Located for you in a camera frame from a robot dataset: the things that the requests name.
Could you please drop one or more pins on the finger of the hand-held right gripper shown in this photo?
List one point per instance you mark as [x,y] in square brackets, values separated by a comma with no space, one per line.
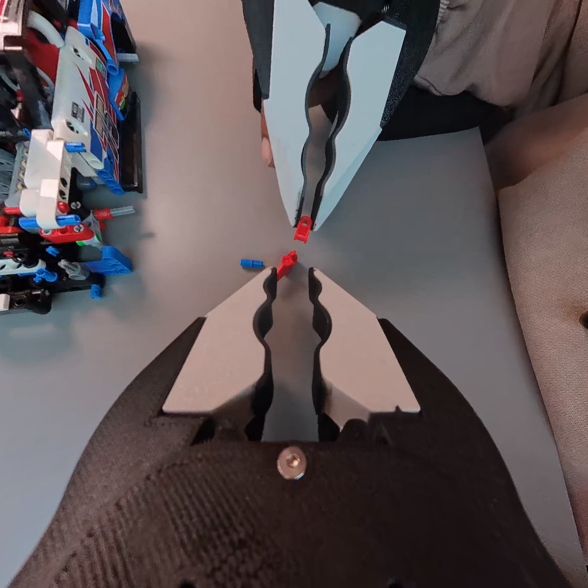
[367,92]
[289,92]

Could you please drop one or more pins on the red long brick connector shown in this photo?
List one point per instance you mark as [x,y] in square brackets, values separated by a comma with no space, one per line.
[287,264]

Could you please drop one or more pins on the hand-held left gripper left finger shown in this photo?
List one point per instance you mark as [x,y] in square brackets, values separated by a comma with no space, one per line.
[216,367]

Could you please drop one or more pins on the person's beige hoodie torso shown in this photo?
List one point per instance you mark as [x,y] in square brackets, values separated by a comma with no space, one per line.
[542,275]

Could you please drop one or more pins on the person's right forearm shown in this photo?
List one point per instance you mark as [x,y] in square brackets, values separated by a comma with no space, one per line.
[505,46]

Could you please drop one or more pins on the red short brick connector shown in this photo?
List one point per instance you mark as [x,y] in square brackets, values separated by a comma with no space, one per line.
[302,232]

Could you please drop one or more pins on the toy brick race car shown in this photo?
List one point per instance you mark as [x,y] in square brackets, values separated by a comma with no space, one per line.
[78,115]

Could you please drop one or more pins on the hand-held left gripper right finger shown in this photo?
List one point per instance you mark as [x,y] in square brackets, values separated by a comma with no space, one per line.
[367,367]

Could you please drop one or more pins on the grey desk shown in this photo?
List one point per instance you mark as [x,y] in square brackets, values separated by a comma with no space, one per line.
[413,229]

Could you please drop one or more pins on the person's right hand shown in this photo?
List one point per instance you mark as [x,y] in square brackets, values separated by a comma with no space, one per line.
[267,142]

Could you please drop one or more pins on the blue brick pin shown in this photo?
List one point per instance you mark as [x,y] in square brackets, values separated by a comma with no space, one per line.
[251,262]

